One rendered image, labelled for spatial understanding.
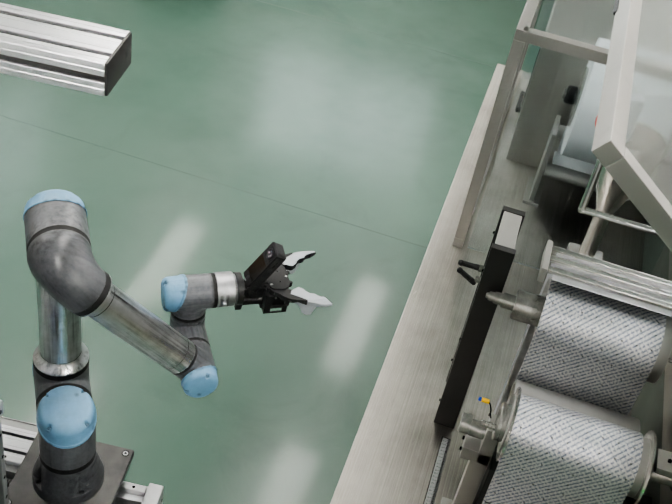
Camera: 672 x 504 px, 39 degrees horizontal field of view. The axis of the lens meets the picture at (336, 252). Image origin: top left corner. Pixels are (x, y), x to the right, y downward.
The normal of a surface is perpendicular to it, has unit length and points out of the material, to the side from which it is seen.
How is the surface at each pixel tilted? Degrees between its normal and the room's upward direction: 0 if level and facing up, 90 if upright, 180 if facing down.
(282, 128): 0
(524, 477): 90
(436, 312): 0
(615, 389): 92
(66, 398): 7
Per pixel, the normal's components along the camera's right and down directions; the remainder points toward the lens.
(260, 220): 0.15, -0.77
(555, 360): -0.29, 0.59
